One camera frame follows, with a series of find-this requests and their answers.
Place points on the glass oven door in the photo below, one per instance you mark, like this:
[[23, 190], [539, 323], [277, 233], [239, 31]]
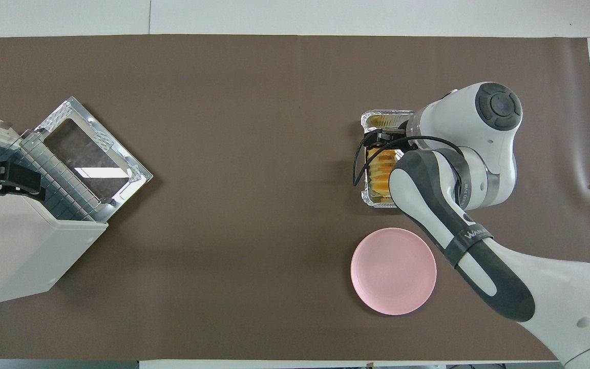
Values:
[[90, 148]]

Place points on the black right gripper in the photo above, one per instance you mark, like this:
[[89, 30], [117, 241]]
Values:
[[391, 140]]

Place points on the aluminium foil tray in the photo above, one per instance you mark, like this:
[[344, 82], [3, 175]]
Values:
[[374, 120]]

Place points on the white toaster oven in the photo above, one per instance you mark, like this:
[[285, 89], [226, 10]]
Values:
[[18, 246]]

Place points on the golden bread loaf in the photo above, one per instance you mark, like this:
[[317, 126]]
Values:
[[379, 174]]

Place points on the pink round plate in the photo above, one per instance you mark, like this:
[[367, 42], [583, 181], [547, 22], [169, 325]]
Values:
[[393, 271]]

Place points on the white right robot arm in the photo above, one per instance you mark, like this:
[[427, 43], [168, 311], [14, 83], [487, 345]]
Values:
[[479, 154]]

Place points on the brown table mat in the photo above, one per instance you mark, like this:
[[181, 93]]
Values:
[[223, 205]]

